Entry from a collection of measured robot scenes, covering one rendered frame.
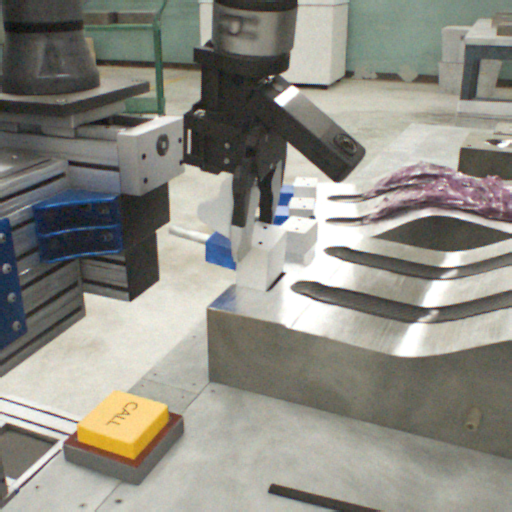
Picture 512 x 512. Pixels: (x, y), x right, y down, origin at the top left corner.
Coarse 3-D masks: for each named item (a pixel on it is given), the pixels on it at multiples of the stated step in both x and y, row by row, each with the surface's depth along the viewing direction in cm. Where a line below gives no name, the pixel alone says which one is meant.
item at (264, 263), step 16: (256, 224) 71; (192, 240) 73; (208, 240) 71; (224, 240) 71; (256, 240) 69; (272, 240) 69; (208, 256) 71; (224, 256) 70; (256, 256) 68; (272, 256) 69; (240, 272) 70; (256, 272) 69; (272, 272) 70; (256, 288) 70
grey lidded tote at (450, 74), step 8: (440, 64) 672; (448, 64) 669; (456, 64) 665; (480, 64) 660; (488, 64) 660; (496, 64) 660; (440, 72) 676; (448, 72) 673; (456, 72) 670; (480, 72) 660; (488, 72) 657; (496, 72) 655; (440, 80) 680; (448, 80) 677; (456, 80) 674; (480, 80) 664; (488, 80) 661; (496, 80) 683; (440, 88) 684; (448, 88) 680; (456, 88) 677; (480, 88) 668; (488, 88) 665; (480, 96) 671; (488, 96) 668
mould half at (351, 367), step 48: (336, 240) 83; (384, 240) 84; (240, 288) 71; (288, 288) 71; (384, 288) 72; (432, 288) 72; (480, 288) 68; (240, 336) 66; (288, 336) 64; (336, 336) 62; (384, 336) 63; (432, 336) 62; (480, 336) 57; (240, 384) 69; (288, 384) 66; (336, 384) 64; (384, 384) 61; (432, 384) 59; (480, 384) 57; (432, 432) 61; (480, 432) 59
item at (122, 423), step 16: (112, 400) 61; (128, 400) 61; (144, 400) 61; (96, 416) 59; (112, 416) 59; (128, 416) 59; (144, 416) 59; (160, 416) 60; (80, 432) 58; (96, 432) 57; (112, 432) 57; (128, 432) 57; (144, 432) 57; (112, 448) 57; (128, 448) 56
